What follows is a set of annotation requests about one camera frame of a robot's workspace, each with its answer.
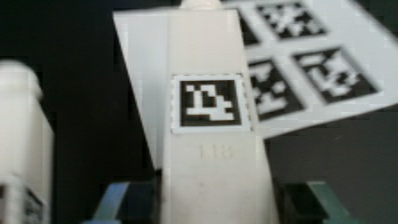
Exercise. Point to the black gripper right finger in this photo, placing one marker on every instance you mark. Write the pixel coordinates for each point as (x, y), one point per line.
(312, 206)

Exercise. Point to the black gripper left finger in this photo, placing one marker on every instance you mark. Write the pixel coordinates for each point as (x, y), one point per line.
(127, 205)

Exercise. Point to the white desk leg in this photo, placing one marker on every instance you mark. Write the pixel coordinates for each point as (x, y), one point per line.
(26, 147)
(189, 74)

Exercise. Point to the fiducial marker sheet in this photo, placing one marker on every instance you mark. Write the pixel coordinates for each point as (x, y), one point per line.
(323, 54)

